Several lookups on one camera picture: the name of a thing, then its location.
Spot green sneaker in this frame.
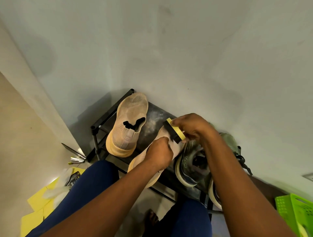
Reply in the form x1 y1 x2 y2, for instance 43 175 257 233
208 132 253 210
174 140 212 188

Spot green plastic basket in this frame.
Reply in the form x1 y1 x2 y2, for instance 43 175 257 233
275 193 313 237

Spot person's right foot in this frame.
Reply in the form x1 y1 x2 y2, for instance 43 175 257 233
143 209 160 237

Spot person's right forearm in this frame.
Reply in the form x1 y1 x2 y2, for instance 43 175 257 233
201 129 298 237

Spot person's right hand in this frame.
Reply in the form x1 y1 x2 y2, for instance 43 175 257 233
171 113 218 145

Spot yellow sticky note pad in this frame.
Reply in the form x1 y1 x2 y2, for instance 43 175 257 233
296 222 309 237

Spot dark brown low bench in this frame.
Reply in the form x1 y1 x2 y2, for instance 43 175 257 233
248 174 289 210

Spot dark skirting strip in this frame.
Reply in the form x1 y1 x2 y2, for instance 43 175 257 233
61 143 87 160

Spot person's left forearm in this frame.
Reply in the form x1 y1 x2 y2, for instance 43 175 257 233
40 159 167 237

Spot black metal shoe rack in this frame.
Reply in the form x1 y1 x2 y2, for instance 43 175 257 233
86 89 224 221

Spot dark blue trousers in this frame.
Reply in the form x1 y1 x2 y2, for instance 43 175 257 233
25 160 213 237

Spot beige suede shoe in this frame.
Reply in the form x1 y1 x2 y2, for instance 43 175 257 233
105 92 149 158
127 126 187 189

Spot yellow-edged shoe shine sponge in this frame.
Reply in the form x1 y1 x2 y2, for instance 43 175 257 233
162 118 187 144

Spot small dark packet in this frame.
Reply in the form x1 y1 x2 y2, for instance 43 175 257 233
65 171 82 187

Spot person's left hand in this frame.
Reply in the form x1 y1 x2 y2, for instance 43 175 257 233
143 136 174 171

